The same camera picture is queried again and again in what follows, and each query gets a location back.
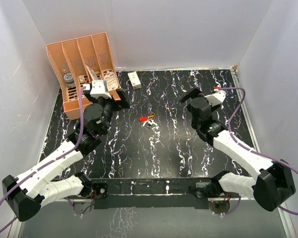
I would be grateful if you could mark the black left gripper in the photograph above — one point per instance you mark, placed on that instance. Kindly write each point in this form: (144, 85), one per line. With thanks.
(118, 104)

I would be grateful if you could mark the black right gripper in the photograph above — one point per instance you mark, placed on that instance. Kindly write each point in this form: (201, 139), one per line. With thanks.
(192, 93)

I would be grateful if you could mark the red key tag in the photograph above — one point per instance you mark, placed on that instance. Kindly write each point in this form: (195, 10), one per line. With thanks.
(143, 119)

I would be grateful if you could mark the silver key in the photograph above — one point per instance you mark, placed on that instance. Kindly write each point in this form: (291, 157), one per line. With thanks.
(147, 122)

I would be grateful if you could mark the orange S-shaped carabiner keyring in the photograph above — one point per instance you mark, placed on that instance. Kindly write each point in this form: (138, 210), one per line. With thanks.
(151, 116)

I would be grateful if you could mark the brass key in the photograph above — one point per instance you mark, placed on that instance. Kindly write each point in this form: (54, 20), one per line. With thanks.
(154, 127)

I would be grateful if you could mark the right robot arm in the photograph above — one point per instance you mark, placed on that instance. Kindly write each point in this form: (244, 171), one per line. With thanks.
(269, 183)

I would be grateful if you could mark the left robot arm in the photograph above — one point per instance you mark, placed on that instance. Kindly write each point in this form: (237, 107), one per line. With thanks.
(28, 192)

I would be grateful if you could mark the small white cardboard box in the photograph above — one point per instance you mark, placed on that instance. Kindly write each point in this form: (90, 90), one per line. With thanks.
(134, 80)

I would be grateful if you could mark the white paper card in organizer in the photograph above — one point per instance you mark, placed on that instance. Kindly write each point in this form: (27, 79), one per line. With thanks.
(93, 75)

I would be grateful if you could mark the small white eraser box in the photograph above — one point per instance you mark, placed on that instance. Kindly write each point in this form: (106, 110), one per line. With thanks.
(82, 78)

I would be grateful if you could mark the orange plastic file organizer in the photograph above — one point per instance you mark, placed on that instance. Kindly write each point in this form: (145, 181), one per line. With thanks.
(73, 55)

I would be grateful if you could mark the grey round tin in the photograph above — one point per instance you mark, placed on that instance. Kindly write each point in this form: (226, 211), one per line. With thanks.
(68, 79)

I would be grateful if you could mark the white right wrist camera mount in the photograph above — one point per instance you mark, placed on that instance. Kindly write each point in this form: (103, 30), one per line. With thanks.
(217, 97)

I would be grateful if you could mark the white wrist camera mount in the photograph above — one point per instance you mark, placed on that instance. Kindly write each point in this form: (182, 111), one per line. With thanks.
(217, 97)
(96, 89)

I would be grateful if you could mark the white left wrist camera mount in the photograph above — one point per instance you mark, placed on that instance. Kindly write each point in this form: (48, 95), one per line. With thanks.
(96, 89)

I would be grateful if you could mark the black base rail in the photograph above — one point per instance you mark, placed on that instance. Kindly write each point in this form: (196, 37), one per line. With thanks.
(152, 192)

